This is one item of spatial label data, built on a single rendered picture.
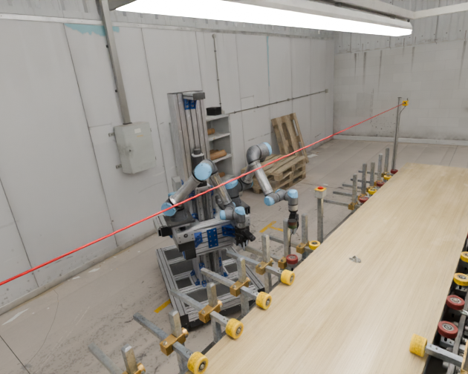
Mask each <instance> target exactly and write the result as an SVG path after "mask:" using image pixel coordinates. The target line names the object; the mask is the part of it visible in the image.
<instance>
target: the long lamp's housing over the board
mask: <svg viewBox="0 0 468 374"><path fill-rule="evenodd" d="M107 1H108V8H109V10H110V11H112V10H116V9H117V8H120V7H123V6H126V5H127V4H131V3H133V2H135V1H138V0H107ZM205 1H214V2H220V3H225V4H234V5H240V6H245V7H254V8H260V9H265V10H275V11H280V12H286V13H295V14H300V15H306V16H315V17H320V18H326V19H336V20H341V21H346V22H356V23H361V24H370V25H376V26H381V27H390V28H396V29H401V30H410V31H411V32H410V34H412V25H411V23H410V22H403V21H400V20H396V19H390V18H386V17H382V16H376V15H372V14H368V13H362V12H358V11H354V10H348V9H345V8H341V7H335V6H330V5H326V4H320V3H316V2H313V1H306V0H205Z"/></svg>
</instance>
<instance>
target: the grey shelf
mask: <svg viewBox="0 0 468 374"><path fill-rule="evenodd" d="M228 120H229V121H228ZM206 121H207V129H208V128H214V129H215V133H214V134H209V135H208V140H209V150H212V149H214V150H217V149H218V150H219V151H220V150H222V149H224V150H225V151H226V152H227V155H226V156H224V157H220V158H218V159H216V160H212V161H213V162H214V163H215V165H216V167H217V169H218V173H221V172H224V173H225V176H223V177H221V180H222V182H223V183H225V182H226V181H227V180H229V179H232V178H235V166H234V157H233V141H232V132H231V124H230V115H229V114H220V115H217V116H207V114H206ZM169 128H170V133H171V138H172V147H173V152H174V157H175V166H176V172H177V176H179V171H178V162H177V157H176V152H175V143H174V137H173V133H172V124H171V123H170V122H169ZM229 128H230V129H229ZM211 143H212V144H211ZM214 143H215V144H214ZM230 144H231V145H230ZM231 152H232V153H231ZM232 160H233V161H232ZM216 163H217V164H216Z"/></svg>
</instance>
